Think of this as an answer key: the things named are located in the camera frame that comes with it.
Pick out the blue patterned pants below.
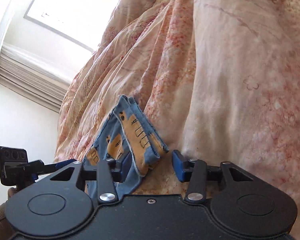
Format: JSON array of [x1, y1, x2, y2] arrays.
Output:
[[83, 95, 168, 198]]

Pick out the left hand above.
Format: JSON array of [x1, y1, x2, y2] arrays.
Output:
[[7, 187, 18, 199]]

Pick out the pleated window curtain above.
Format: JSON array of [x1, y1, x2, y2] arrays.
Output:
[[0, 43, 69, 113]]

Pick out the pink floral duvet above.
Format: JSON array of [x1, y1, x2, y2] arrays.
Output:
[[55, 0, 300, 208]]

